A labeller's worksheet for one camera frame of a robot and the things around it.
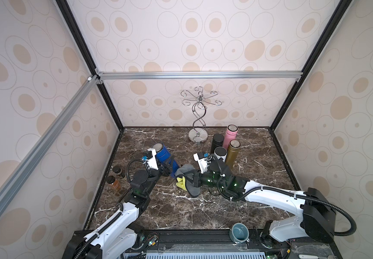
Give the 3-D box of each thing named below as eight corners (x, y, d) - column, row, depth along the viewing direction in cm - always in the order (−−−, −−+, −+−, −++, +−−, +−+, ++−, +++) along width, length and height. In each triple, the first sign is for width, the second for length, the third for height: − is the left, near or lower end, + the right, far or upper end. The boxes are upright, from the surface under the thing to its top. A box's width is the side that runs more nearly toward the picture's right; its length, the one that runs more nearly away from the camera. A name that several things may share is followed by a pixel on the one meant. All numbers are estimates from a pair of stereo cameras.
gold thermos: (223, 169, 100) (230, 147, 83) (222, 161, 104) (229, 139, 87) (233, 169, 100) (241, 147, 83) (231, 161, 104) (239, 139, 87)
